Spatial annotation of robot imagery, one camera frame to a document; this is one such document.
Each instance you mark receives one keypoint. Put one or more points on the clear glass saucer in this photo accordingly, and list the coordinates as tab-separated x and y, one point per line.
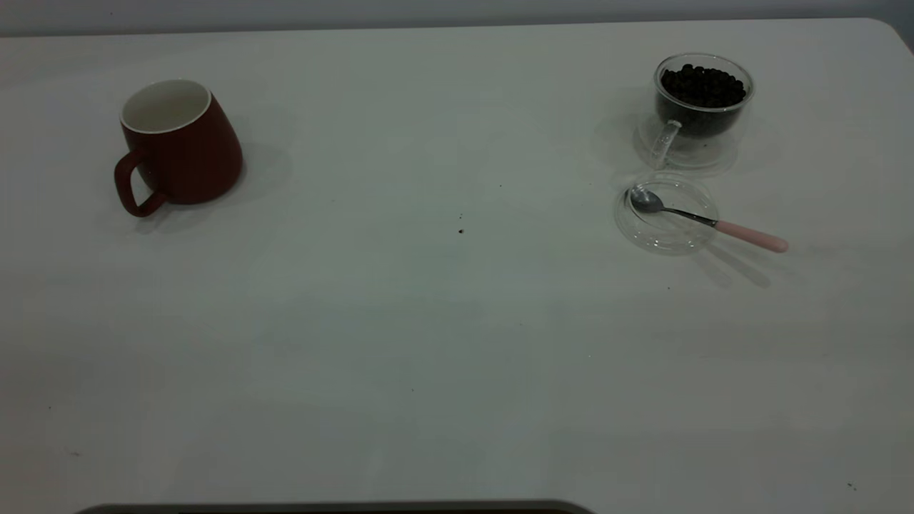
717	153

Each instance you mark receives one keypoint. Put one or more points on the red ceramic mug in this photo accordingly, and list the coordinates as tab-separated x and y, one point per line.
189	160

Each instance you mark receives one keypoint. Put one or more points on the small clear glass dish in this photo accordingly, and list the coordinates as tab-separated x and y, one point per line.
668	235

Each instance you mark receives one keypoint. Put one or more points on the dark coffee beans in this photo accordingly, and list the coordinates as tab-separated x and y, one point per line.
703	87

